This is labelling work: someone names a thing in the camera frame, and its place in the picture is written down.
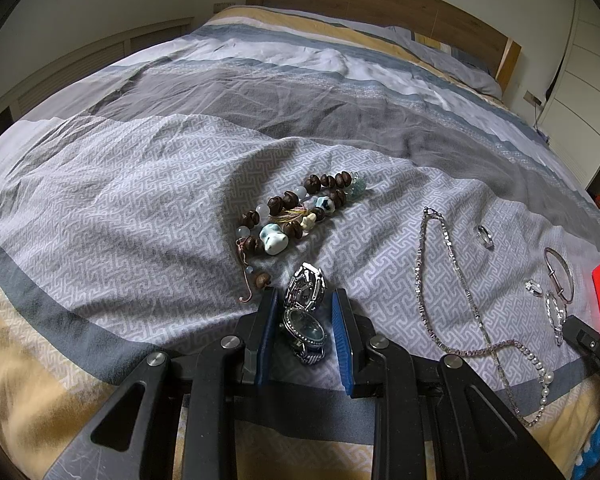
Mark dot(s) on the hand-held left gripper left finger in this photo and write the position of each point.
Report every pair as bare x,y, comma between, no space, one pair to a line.
269,340

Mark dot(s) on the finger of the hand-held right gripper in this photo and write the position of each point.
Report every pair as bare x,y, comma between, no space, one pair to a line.
582,334

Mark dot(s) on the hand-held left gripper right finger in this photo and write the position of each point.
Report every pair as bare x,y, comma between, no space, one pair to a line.
341,345

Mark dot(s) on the silver wrist watch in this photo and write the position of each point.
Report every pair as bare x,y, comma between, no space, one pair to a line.
304,325

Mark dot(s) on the thin metal bangle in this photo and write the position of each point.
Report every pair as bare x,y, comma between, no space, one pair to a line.
551,275

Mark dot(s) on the person's right hand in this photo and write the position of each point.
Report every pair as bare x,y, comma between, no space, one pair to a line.
592,447

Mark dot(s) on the purple tissue box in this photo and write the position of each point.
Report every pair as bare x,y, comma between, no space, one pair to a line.
543,136

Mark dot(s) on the striped grey yellow duvet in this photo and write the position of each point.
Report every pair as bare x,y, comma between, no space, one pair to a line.
130,185

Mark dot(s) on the white wardrobe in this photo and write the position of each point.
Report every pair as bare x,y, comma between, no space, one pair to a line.
585,85

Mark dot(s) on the grey striped pillow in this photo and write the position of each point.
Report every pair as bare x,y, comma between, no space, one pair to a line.
445,55

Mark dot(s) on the beige louvred cabinet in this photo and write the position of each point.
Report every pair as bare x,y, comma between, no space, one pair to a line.
70,70

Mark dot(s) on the wooden headboard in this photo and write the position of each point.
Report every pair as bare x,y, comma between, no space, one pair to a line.
355,0

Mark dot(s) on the wall socket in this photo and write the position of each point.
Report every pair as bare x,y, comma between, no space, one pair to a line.
532,98

